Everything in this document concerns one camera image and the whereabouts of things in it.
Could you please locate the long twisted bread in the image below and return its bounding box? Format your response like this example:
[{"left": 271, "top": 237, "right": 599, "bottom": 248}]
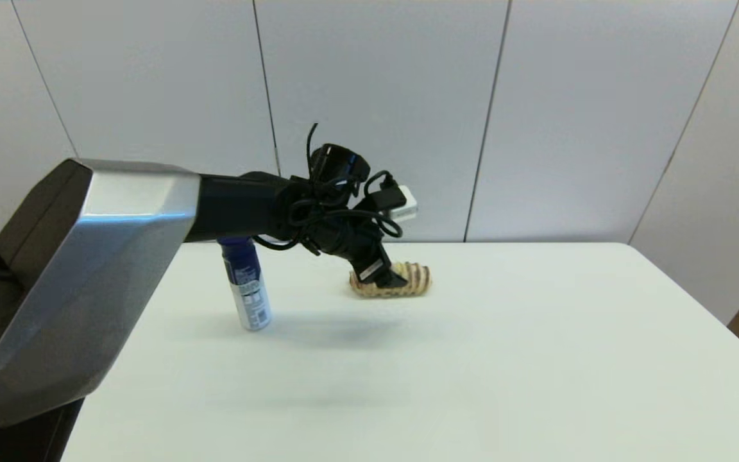
[{"left": 349, "top": 261, "right": 433, "bottom": 300}]

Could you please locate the blue and white bottle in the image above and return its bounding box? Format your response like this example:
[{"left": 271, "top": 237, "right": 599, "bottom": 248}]
[{"left": 217, "top": 237, "right": 273, "bottom": 332}]

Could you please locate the black robot body column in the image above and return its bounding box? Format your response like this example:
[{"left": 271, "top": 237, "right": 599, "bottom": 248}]
[{"left": 0, "top": 379, "right": 85, "bottom": 462}]

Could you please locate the thin black cable bundle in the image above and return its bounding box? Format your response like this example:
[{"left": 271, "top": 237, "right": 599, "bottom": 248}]
[{"left": 251, "top": 123, "right": 407, "bottom": 257}]

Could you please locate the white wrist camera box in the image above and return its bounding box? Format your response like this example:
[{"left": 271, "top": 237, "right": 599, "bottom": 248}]
[{"left": 379, "top": 185, "right": 420, "bottom": 224}]

